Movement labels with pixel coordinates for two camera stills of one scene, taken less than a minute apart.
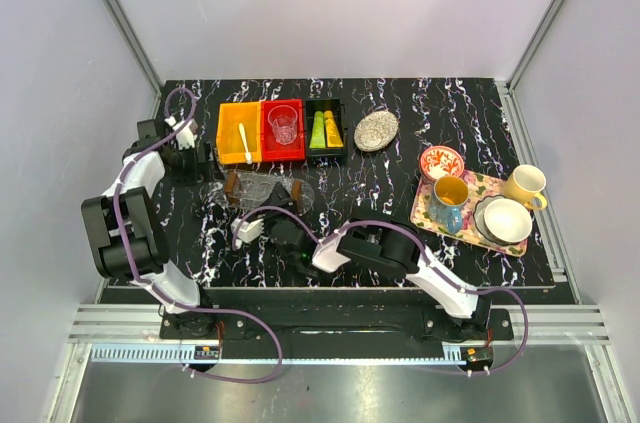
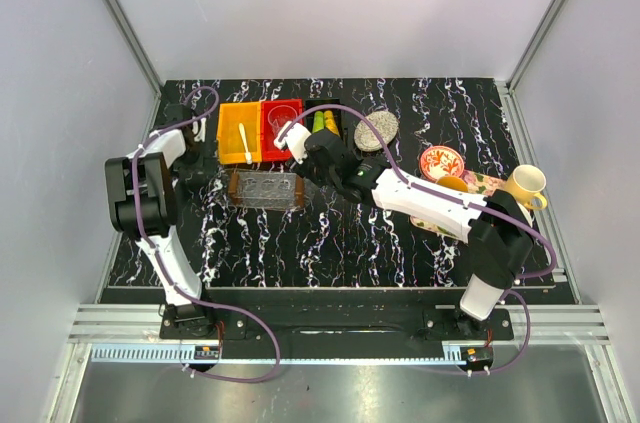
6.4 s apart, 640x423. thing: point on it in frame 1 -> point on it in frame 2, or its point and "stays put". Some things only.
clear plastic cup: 283,119 stays put
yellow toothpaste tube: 333,138 stays put
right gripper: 278,197 -> 304,169
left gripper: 193,176 stays put
